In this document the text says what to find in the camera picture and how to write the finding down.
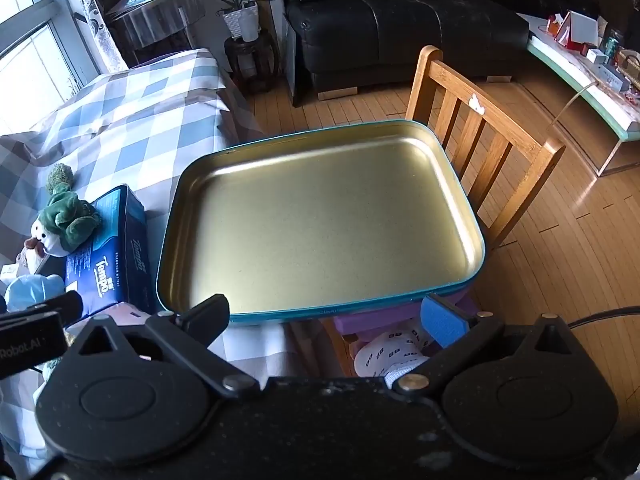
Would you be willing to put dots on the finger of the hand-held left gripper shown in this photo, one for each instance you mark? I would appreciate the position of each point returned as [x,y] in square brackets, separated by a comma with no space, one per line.
[67,306]

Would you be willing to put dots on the white patterned slipper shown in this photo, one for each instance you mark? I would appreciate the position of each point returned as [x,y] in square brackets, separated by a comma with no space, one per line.
[385,355]

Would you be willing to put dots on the blue tissue pack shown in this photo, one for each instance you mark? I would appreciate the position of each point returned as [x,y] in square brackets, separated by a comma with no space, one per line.
[115,255]

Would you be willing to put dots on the blue face mask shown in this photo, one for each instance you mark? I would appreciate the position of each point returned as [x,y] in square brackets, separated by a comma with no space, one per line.
[35,290]

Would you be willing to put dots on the white penguin plush green hood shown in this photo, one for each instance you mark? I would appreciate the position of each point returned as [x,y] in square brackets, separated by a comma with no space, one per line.
[65,215]

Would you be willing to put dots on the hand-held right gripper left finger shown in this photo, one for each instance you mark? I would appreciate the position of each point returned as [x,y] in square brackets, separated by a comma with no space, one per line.
[205,317]

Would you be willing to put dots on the potted plant white pot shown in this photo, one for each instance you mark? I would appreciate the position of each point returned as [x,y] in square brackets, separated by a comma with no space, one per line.
[239,20]

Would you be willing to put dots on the round side table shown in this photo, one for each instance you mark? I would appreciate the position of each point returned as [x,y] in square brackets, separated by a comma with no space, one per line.
[155,25]

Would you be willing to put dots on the black leather sofa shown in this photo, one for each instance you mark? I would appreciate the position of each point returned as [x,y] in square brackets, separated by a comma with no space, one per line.
[390,35]

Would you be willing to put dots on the green knitted ball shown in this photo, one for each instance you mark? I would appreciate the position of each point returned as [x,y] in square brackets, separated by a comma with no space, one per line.
[60,176]

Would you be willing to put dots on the white card box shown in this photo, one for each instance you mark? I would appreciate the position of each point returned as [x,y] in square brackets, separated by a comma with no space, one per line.
[585,27]

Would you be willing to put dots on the purple foam block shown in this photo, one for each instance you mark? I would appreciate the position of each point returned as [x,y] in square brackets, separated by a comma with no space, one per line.
[360,322]

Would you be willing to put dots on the window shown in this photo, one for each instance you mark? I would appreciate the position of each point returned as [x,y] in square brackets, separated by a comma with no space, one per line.
[30,35]

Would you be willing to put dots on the wicker basket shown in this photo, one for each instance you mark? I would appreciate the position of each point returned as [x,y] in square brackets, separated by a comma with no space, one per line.
[630,62]

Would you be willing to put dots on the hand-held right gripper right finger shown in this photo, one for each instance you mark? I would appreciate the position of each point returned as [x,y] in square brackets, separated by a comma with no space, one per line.
[442,322]

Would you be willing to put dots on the leaning glass panel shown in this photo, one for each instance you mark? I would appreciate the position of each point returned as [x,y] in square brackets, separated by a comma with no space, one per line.
[291,60]

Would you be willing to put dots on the checked blue beige cloth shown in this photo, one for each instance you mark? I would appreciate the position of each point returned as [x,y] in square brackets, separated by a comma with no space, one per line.
[150,110]

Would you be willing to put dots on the patterned curtain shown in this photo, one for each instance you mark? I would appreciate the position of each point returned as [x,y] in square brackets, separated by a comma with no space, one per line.
[97,10]

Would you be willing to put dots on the glass coffee table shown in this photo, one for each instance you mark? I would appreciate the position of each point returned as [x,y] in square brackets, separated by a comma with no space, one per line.
[590,90]

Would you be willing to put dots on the wooden chair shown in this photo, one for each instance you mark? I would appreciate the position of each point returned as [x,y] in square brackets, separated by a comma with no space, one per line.
[435,75]

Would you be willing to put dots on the dark wooden plant stand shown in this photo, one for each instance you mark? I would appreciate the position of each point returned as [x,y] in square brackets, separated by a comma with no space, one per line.
[250,60]

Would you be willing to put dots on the green can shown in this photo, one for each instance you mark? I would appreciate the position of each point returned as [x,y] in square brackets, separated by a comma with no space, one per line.
[612,42]

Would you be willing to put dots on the teal gold metal tray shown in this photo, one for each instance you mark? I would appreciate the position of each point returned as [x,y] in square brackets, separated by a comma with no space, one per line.
[320,220]

